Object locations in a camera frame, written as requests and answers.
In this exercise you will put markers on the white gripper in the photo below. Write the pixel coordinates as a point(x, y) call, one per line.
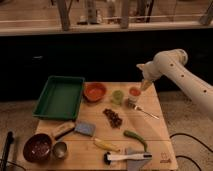
point(150, 73)

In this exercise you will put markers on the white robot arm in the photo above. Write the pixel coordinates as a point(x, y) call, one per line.
point(171, 64)

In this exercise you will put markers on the paper cup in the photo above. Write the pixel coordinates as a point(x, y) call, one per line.
point(134, 94)

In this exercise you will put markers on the green cup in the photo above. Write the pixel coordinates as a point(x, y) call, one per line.
point(117, 97)

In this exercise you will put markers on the small metal cup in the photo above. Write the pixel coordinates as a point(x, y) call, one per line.
point(60, 150)

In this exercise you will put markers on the dark grapes bunch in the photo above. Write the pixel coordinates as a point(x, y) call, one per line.
point(113, 118)

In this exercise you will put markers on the green chili pepper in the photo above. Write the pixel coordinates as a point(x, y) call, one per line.
point(133, 135)

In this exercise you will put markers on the orange bowl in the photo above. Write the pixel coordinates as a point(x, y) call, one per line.
point(94, 91)

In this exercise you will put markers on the yellow corn cob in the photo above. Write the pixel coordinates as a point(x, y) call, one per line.
point(106, 145)

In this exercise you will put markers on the blue sponge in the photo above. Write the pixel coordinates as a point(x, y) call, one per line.
point(85, 128)

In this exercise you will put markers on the grey cloth piece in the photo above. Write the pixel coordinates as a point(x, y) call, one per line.
point(136, 165)

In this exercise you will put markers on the green plastic tray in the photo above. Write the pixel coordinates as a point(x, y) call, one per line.
point(60, 98)

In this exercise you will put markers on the wooden block brush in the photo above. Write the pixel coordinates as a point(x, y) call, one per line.
point(62, 129)

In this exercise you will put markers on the dark red bowl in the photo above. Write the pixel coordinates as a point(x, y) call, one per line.
point(37, 149)

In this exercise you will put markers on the black pole stand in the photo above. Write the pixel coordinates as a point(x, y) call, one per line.
point(6, 149)

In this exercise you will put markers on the white handled brush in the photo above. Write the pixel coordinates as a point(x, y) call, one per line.
point(108, 157)

